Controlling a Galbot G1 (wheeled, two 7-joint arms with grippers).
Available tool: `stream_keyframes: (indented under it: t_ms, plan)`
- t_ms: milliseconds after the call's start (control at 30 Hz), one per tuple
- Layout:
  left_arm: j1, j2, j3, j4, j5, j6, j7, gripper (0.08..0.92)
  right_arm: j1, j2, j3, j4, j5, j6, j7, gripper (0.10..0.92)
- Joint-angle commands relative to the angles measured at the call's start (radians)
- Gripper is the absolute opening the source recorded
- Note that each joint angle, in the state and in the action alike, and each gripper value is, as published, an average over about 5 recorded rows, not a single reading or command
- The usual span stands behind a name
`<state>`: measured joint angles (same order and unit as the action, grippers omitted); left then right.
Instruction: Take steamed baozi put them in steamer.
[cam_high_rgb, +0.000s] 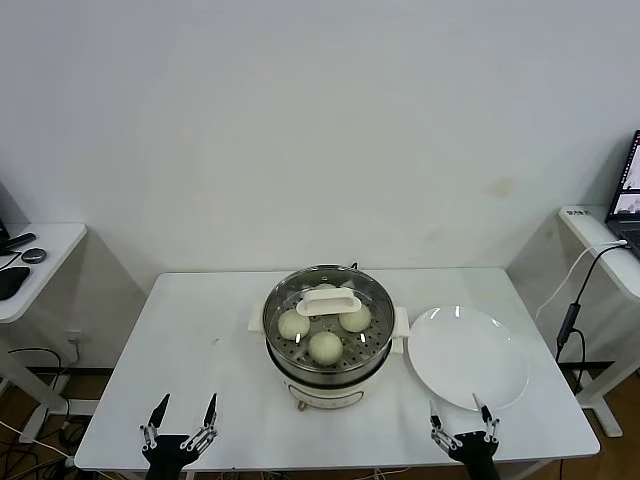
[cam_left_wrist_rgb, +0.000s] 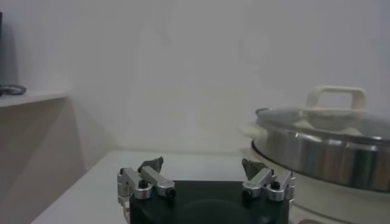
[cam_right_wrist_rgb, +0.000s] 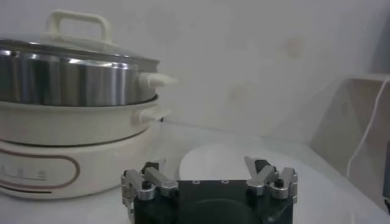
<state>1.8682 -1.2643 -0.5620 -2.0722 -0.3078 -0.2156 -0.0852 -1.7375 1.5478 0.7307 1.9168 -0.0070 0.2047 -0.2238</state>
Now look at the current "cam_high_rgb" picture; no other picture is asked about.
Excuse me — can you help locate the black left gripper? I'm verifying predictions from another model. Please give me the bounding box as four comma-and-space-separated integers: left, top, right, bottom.
138, 392, 220, 480

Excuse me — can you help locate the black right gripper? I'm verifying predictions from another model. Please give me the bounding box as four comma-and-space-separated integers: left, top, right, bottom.
428, 393, 502, 480

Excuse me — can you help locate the stainless perforated steamer basket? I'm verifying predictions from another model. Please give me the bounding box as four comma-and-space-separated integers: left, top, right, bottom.
263, 267, 396, 374

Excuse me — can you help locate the white round plate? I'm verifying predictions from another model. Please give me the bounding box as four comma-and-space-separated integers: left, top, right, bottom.
407, 304, 530, 412

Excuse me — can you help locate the white side desk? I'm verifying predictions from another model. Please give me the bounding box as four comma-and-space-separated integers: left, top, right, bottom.
558, 205, 640, 439
0, 222, 89, 444

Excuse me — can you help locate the dark open laptop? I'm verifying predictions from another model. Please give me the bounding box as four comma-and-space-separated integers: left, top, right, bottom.
604, 128, 640, 259

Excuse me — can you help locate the dark grey monitor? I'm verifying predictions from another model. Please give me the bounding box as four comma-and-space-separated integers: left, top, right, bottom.
0, 179, 31, 251

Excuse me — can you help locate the black cable with inline adapter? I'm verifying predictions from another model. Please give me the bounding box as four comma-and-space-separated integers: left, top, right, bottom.
554, 242, 629, 401

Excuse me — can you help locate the white laptop cable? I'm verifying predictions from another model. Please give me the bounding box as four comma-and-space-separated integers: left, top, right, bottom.
536, 239, 630, 321

